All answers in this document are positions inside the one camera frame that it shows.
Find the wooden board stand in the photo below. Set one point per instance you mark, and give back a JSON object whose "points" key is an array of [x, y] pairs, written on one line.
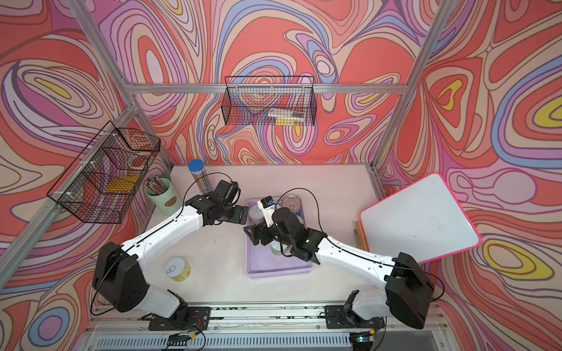
{"points": [[360, 236]]}

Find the large blue label can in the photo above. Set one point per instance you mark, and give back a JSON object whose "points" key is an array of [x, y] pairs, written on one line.
{"points": [[293, 203]]}

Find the silver pull-tab can front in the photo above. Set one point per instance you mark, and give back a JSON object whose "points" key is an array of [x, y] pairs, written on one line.
{"points": [[256, 214]]}

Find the yellow label pull-tab can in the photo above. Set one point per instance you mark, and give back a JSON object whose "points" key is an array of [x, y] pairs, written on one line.
{"points": [[177, 269]]}

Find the items in back basket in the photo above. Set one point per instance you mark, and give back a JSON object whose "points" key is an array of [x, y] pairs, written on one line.
{"points": [[284, 117]]}

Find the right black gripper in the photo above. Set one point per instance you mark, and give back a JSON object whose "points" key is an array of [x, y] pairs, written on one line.
{"points": [[255, 235]]}

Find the black wire basket back wall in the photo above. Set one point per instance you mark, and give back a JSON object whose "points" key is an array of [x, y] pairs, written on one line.
{"points": [[248, 98]]}

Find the black wire basket wall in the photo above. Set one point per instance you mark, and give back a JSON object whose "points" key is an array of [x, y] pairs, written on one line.
{"points": [[248, 98], [107, 174]]}

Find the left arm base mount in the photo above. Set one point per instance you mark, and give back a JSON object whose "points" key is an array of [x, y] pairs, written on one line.
{"points": [[185, 318]]}

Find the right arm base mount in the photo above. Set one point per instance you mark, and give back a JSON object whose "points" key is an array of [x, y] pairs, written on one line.
{"points": [[343, 316]]}

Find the black wire basket left wall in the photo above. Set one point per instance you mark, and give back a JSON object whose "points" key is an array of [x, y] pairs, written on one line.
{"points": [[107, 174]]}

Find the aluminium rail front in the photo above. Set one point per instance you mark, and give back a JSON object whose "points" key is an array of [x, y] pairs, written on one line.
{"points": [[283, 326]]}

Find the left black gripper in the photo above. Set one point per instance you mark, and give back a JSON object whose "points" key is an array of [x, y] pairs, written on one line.
{"points": [[237, 217]]}

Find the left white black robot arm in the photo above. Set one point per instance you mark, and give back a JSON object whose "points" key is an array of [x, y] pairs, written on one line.
{"points": [[119, 272]]}

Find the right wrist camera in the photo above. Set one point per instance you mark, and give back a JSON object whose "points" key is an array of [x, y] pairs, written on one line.
{"points": [[268, 206]]}

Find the purple plastic perforated basket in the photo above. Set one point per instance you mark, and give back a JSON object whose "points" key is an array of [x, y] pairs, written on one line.
{"points": [[261, 262]]}

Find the clear tube blue lid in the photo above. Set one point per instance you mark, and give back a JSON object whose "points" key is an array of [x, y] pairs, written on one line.
{"points": [[198, 171]]}

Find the white board pink frame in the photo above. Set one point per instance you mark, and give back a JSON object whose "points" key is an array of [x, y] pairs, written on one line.
{"points": [[424, 220]]}

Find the green cup with pencils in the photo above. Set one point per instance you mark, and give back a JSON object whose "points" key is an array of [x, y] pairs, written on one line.
{"points": [[163, 194]]}

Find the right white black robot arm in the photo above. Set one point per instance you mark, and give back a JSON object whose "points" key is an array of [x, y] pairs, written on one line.
{"points": [[404, 290]]}

